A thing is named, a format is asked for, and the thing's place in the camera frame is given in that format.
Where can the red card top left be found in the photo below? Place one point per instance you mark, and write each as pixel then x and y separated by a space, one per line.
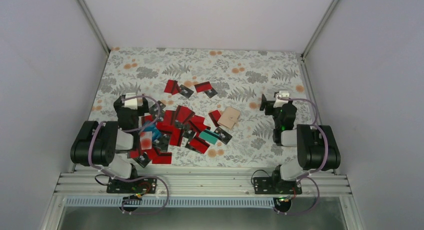
pixel 172 87

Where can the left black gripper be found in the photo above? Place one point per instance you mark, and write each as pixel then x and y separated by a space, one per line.
pixel 143 108

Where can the red card pile right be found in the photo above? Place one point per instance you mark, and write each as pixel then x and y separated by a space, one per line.
pixel 215 115

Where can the floral table mat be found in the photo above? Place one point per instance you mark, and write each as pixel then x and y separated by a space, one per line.
pixel 240 77

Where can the black card top right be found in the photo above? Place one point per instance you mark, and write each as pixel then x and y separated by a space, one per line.
pixel 211 93

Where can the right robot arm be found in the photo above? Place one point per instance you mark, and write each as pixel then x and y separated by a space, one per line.
pixel 316 146

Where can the white card red spot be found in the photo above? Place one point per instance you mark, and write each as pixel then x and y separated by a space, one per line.
pixel 146 138

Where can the red card top right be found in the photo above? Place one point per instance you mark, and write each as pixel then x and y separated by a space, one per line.
pixel 203 86

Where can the black vip card upper right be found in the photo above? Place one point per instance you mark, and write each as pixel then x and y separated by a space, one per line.
pixel 223 135

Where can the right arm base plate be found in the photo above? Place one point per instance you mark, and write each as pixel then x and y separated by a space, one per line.
pixel 268 186

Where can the teal card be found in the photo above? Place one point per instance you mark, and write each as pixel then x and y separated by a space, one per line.
pixel 209 136

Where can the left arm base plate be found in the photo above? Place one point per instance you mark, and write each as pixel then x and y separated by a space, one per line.
pixel 145 185

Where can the black vip card top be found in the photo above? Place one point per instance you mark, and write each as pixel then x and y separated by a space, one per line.
pixel 185 91

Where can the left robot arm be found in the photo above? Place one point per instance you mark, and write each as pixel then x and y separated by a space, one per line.
pixel 98 143

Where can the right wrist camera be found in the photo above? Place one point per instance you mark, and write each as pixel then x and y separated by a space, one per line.
pixel 281 98

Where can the beige leather card holder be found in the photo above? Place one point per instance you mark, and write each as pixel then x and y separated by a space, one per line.
pixel 229 117

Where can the aluminium rail frame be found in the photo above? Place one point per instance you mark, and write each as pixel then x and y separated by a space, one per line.
pixel 185 186

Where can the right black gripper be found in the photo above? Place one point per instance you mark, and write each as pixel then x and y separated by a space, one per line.
pixel 269 103

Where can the black vip card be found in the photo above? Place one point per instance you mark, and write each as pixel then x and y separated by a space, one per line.
pixel 223 135
pixel 185 91

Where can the blue card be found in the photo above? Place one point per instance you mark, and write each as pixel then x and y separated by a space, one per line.
pixel 155 132

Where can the red card bottom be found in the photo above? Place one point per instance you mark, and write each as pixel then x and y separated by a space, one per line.
pixel 162 160

